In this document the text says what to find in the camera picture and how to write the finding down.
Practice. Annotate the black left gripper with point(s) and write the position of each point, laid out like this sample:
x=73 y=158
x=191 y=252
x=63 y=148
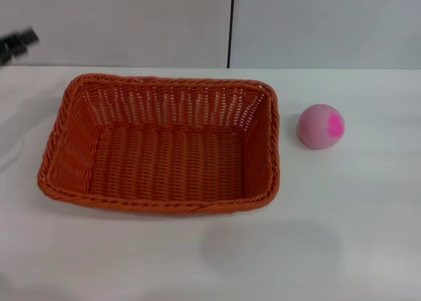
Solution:
x=8 y=49

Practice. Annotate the orange woven plastic basket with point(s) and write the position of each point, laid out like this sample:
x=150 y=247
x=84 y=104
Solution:
x=164 y=156

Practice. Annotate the pink toy peach ball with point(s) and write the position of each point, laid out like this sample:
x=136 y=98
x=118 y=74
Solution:
x=315 y=130

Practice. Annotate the black vertical wall strip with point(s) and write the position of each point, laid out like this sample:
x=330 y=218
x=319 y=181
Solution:
x=231 y=25

